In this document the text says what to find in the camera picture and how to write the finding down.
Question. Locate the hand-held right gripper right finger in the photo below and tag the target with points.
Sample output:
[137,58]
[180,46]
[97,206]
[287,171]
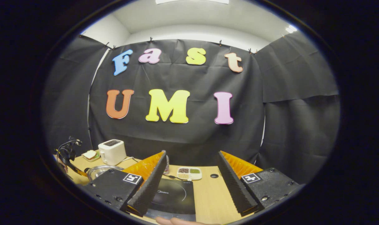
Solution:
[234,187]

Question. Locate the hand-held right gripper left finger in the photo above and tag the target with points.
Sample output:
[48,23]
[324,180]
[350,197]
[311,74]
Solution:
[152,184]

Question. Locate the black induction cooktop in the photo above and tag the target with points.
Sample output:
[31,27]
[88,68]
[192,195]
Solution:
[177,200]

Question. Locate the silver and pink drink bottle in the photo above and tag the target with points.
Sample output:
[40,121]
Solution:
[167,165]

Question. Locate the large ceiling light panel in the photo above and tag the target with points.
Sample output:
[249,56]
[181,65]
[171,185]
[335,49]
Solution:
[192,1]

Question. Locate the white toaster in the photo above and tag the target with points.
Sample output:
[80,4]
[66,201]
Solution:
[111,153]

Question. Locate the small ceiling light panel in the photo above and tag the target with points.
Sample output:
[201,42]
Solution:
[291,29]

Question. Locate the sandwich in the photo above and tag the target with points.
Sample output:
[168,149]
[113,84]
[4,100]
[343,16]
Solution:
[89,154]

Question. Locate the stainless steel pot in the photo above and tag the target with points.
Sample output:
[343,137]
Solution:
[102,172]

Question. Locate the white divided snack tray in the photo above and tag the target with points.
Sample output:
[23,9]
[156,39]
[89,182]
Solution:
[189,173]

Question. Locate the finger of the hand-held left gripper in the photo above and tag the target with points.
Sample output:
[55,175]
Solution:
[78,172]

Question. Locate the black table grommet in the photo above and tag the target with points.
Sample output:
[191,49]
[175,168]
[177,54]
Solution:
[214,176]

